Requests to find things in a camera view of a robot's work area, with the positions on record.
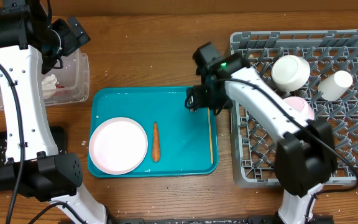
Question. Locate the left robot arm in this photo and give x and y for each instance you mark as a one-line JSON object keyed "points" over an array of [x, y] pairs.
{"points": [[32, 44]]}

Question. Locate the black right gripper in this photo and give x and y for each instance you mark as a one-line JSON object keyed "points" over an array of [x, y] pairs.
{"points": [[201, 99]]}

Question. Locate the large white plate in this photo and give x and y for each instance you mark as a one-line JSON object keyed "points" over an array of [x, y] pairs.
{"points": [[118, 146]]}

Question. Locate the clear plastic bin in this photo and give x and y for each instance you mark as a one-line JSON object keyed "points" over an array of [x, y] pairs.
{"points": [[75, 77]]}

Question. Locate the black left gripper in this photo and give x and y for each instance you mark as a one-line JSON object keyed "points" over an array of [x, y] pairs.
{"points": [[71, 42]]}

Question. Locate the teal plastic tray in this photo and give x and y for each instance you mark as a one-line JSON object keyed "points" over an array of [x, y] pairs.
{"points": [[183, 135]]}

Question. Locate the white cup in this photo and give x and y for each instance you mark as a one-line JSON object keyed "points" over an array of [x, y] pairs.
{"points": [[334, 86]]}

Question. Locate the orange carrot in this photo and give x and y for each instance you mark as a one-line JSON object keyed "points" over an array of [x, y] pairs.
{"points": [[156, 144]]}

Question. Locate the red snack wrapper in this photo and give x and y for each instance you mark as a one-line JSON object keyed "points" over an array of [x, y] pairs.
{"points": [[60, 87]]}

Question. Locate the white napkin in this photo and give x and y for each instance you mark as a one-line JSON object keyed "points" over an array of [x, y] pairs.
{"points": [[49, 86]]}

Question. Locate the grey dishwasher rack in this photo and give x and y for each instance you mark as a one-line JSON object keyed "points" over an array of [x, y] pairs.
{"points": [[326, 51]]}

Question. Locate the wooden chopstick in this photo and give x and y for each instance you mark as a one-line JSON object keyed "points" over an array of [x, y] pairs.
{"points": [[210, 136]]}

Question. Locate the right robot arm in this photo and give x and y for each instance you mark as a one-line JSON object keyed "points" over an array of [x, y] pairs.
{"points": [[305, 154]]}

